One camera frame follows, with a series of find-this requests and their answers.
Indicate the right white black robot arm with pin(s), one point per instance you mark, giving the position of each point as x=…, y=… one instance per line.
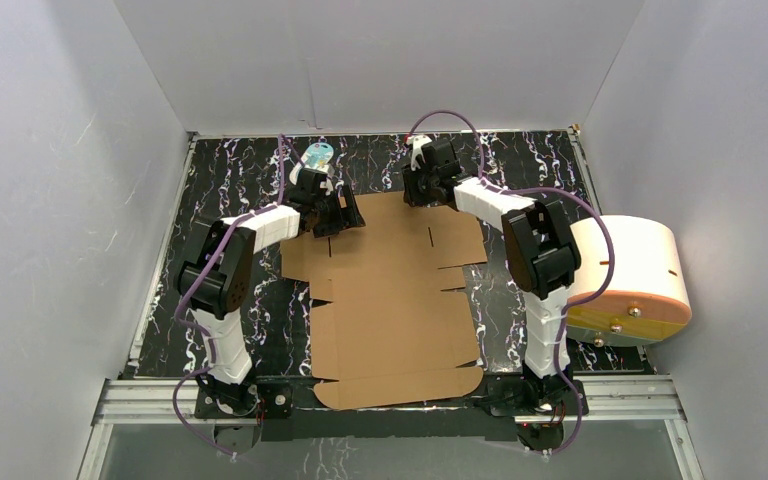
x=542, y=255

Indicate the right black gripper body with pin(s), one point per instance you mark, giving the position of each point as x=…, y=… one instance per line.
x=419, y=185

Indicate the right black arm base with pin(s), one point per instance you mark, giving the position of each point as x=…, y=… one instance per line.
x=551, y=400

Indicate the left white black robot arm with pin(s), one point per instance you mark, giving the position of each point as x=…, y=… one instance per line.
x=214, y=278

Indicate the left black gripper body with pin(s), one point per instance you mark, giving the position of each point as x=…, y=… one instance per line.
x=334, y=211

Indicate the teal white packaged item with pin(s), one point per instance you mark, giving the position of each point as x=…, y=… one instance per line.
x=318, y=157

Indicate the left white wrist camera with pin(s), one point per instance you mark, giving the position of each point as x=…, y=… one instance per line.
x=313, y=182

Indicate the brown cardboard box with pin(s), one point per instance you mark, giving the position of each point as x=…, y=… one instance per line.
x=391, y=322

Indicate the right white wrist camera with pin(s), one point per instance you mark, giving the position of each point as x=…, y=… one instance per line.
x=416, y=143

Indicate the aluminium frame rail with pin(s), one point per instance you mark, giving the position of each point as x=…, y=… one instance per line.
x=610, y=398

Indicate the large white tape roll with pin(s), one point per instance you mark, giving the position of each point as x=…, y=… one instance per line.
x=646, y=301

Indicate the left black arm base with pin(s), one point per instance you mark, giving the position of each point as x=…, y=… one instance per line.
x=246, y=414

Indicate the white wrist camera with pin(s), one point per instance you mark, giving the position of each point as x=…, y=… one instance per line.
x=416, y=143
x=313, y=182

